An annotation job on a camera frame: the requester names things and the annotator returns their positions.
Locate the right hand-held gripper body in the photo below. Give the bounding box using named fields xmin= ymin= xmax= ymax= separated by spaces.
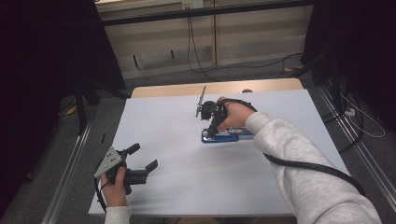
xmin=194 ymin=85 xmax=224 ymax=121

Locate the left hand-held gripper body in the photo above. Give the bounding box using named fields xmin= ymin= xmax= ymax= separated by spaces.
xmin=93 ymin=146 xmax=149 ymax=196

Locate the blue stapler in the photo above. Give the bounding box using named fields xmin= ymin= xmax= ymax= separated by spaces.
xmin=200 ymin=126 xmax=255 ymax=145

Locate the person's right hand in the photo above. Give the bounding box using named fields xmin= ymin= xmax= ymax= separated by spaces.
xmin=216 ymin=95 xmax=258 ymax=132

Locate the person's left hand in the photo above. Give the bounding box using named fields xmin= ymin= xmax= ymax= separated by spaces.
xmin=99 ymin=166 xmax=130 ymax=209

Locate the white table sheet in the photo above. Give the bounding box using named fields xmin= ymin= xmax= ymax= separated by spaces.
xmin=87 ymin=89 xmax=350 ymax=217

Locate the wooden table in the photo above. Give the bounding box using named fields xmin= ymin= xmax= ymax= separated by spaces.
xmin=130 ymin=77 xmax=304 ymax=100

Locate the black metal stand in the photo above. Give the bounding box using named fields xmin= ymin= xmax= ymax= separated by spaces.
xmin=74 ymin=77 xmax=133 ymax=135

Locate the black horizontal bar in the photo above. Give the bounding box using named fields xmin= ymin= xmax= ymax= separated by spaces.
xmin=100 ymin=0 xmax=313 ymax=28

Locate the black curtain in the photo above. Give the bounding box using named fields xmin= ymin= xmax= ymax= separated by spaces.
xmin=0 ymin=0 xmax=127 ymax=216
xmin=300 ymin=0 xmax=396 ymax=125

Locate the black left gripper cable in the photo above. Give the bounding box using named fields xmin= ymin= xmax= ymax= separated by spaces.
xmin=93 ymin=176 xmax=108 ymax=215

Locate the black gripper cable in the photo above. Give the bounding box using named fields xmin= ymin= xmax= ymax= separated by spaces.
xmin=221 ymin=98 xmax=367 ymax=198
xmin=93 ymin=176 xmax=108 ymax=215

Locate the aluminium floor rail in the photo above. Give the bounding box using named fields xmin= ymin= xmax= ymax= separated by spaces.
xmin=317 ymin=86 xmax=396 ymax=213
xmin=41 ymin=121 xmax=93 ymax=224

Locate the black hanging cable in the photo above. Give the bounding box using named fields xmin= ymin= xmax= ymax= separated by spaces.
xmin=186 ymin=16 xmax=304 ymax=79

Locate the white wall socket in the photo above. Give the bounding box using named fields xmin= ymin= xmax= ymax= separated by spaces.
xmin=181 ymin=0 xmax=205 ymax=10

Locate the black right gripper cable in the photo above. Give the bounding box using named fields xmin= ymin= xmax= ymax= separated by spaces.
xmin=221 ymin=98 xmax=367 ymax=198

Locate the black floor cable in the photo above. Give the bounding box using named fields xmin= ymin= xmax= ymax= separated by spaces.
xmin=321 ymin=77 xmax=364 ymax=154

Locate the white cable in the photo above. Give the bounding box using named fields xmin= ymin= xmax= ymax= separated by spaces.
xmin=340 ymin=92 xmax=387 ymax=139

